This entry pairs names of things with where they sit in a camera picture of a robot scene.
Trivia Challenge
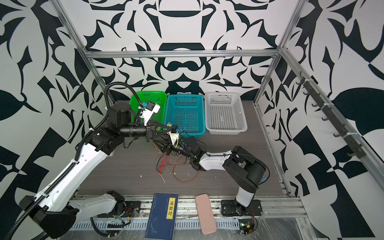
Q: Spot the yellow cable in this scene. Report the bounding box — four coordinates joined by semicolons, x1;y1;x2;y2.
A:
167;131;184;148

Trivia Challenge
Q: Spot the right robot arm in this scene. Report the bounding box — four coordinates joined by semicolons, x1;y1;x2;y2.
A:
156;137;269;208

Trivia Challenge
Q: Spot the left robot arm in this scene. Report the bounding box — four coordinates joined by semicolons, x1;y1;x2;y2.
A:
6;98;179;240

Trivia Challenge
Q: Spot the teal plastic basket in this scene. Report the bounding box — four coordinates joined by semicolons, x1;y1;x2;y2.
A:
163;94;206;138

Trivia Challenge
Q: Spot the green plastic basket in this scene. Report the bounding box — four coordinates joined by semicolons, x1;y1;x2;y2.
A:
129;90;168;124

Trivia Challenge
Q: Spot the white plastic basket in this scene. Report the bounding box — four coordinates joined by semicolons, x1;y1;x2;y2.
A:
204;92;248;135

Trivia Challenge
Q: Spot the blue book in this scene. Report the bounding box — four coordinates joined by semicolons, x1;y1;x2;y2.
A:
145;193;179;240

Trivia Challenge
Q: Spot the pink case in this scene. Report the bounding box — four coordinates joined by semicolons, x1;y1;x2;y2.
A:
195;194;217;236

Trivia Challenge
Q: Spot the small circuit board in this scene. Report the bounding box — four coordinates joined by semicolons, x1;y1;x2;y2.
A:
239;218;259;236

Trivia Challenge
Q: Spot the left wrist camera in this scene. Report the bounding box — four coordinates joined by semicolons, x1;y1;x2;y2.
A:
138;101;161;126

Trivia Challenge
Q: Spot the tangled cable pile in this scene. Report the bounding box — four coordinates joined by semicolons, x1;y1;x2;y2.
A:
155;143;202;183

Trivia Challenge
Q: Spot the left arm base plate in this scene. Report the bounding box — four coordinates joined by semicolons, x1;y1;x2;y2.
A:
97;201;141;218

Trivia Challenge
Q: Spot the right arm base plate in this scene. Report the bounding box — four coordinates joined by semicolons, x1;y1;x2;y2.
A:
221;200;263;217

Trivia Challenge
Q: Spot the wall hook rail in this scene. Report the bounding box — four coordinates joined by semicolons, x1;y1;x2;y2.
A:
297;71;369;159

